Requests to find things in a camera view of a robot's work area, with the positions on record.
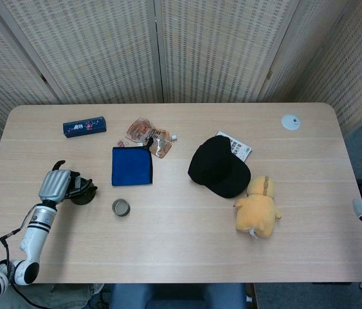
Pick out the dark blue printed box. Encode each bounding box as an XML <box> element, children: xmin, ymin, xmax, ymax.
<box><xmin>62</xmin><ymin>116</ymin><xmax>107</xmax><ymax>140</ymax></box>

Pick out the orange spout pouch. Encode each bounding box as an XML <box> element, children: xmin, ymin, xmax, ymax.
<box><xmin>125</xmin><ymin>118</ymin><xmax>179</xmax><ymax>160</ymax></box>

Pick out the printed cap tag card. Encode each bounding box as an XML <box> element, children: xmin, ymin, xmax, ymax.
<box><xmin>215</xmin><ymin>130</ymin><xmax>253</xmax><ymax>162</ymax></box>

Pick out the yellow plush toy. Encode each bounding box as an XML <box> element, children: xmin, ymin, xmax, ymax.
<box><xmin>233</xmin><ymin>175</ymin><xmax>283</xmax><ymax>241</ymax></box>

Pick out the white round table grommet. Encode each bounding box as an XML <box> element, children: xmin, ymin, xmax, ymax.
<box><xmin>281</xmin><ymin>114</ymin><xmax>301</xmax><ymax>131</ymax></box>

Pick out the olive fabric bag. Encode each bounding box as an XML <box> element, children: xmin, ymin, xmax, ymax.
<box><xmin>16</xmin><ymin>283</ymin><xmax>106</xmax><ymax>309</ymax></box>

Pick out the blue seat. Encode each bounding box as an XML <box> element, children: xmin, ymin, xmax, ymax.
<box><xmin>108</xmin><ymin>283</ymin><xmax>248</xmax><ymax>309</ymax></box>

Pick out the black round object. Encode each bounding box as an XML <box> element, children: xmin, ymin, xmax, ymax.
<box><xmin>68</xmin><ymin>175</ymin><xmax>99</xmax><ymax>206</ymax></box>

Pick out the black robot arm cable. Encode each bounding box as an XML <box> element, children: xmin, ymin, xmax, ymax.
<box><xmin>0</xmin><ymin>205</ymin><xmax>56</xmax><ymax>308</ymax></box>

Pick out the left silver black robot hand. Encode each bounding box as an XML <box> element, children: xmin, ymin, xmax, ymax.
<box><xmin>38</xmin><ymin>160</ymin><xmax>82</xmax><ymax>203</ymax></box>

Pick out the black baseball cap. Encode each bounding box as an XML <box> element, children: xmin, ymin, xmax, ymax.
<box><xmin>187</xmin><ymin>135</ymin><xmax>251</xmax><ymax>199</ymax></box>

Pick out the blue cloth with black trim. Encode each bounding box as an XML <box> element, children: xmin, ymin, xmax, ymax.
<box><xmin>111</xmin><ymin>138</ymin><xmax>154</xmax><ymax>187</ymax></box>

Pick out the woven folding screen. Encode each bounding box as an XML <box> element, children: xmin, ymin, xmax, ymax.
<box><xmin>0</xmin><ymin>0</ymin><xmax>362</xmax><ymax>213</ymax></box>

